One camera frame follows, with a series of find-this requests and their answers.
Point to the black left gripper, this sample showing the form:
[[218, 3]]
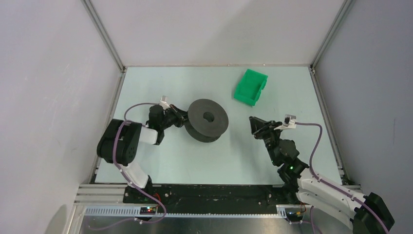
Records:
[[182, 114]]

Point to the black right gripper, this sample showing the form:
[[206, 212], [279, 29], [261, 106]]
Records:
[[257, 124]]

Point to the black cable spool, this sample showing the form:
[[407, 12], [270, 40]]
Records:
[[207, 120]]

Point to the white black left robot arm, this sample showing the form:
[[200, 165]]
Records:
[[121, 139]]

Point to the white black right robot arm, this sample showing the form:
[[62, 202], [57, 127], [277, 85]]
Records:
[[362, 214]]

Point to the green plastic bin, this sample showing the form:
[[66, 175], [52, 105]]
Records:
[[250, 86]]

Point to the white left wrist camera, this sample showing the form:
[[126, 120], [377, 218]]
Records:
[[164, 102]]

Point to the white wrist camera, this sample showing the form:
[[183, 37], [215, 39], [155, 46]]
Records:
[[289, 123], [164, 102]]

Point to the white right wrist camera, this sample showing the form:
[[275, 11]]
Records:
[[289, 123]]

